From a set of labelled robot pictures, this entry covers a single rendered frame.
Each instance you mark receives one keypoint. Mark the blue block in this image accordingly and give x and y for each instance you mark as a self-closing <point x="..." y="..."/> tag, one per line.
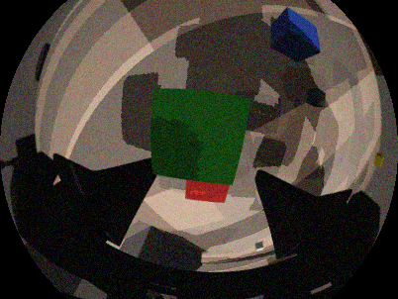
<point x="293" y="36"/>

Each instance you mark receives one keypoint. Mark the green block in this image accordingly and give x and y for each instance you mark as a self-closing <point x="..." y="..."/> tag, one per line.
<point x="197" y="135"/>

